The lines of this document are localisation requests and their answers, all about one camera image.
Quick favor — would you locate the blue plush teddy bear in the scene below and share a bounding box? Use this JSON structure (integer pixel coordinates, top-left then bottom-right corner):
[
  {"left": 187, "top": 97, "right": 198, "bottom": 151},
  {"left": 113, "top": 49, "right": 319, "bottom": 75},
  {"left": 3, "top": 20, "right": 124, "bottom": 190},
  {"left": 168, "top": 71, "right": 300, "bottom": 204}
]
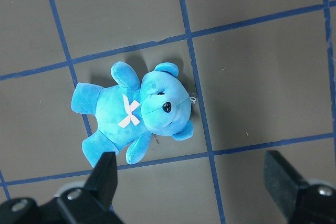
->
[{"left": 71, "top": 61, "right": 194, "bottom": 167}]

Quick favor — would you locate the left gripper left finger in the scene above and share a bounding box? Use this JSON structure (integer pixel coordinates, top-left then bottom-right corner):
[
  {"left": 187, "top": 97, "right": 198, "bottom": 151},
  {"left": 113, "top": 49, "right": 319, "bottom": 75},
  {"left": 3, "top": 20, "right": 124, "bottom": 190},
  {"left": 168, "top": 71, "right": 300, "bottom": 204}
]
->
[{"left": 57, "top": 152, "right": 118, "bottom": 223}]

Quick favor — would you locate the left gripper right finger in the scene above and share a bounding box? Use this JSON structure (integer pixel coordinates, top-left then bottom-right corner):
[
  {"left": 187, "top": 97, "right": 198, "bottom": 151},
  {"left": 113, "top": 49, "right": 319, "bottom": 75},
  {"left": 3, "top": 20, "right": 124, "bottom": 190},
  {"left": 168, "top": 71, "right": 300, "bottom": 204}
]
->
[{"left": 264, "top": 150, "right": 335, "bottom": 223}]

